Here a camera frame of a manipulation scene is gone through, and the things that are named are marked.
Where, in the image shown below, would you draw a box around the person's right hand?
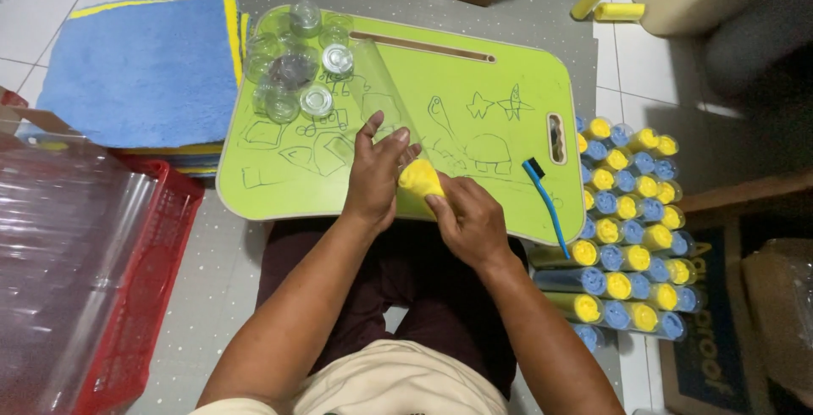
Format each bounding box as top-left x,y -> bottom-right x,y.
424,172 -> 519,271

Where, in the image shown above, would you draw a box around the person's left hand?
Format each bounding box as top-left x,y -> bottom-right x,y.
341,110 -> 423,233

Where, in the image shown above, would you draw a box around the clear plastic tube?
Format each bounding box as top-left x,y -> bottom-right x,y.
348,39 -> 439,171

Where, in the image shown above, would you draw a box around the green lap desk with drawings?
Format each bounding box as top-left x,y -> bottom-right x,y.
216,3 -> 586,247

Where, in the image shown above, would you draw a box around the person's dark trousers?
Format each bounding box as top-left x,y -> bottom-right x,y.
256,217 -> 529,401

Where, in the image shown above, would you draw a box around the pile of clear plastic caps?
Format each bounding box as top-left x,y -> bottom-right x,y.
243,0 -> 357,125

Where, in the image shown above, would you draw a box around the blue brush with black bristles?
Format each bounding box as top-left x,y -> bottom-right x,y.
522,158 -> 572,261

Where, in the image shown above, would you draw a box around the person's beige shirt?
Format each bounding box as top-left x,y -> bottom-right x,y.
189,339 -> 509,415

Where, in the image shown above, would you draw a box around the stack of filled cloth tubes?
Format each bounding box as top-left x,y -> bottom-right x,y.
530,115 -> 706,354

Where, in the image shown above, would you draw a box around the stack of blue yellow cloths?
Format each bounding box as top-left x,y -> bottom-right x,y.
35,0 -> 252,178

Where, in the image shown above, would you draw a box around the red plastic basket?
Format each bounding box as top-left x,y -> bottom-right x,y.
69,151 -> 205,415

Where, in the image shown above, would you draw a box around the heap of empty clear tubes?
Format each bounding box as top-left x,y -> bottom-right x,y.
0,128 -> 160,415

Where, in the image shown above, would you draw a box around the brown cardboard flap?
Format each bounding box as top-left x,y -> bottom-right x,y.
0,105 -> 83,144

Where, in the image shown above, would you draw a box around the brown wooden furniture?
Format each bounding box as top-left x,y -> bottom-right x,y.
676,170 -> 813,233

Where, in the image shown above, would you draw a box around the plastic-wrapped carton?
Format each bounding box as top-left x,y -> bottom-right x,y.
740,237 -> 813,409

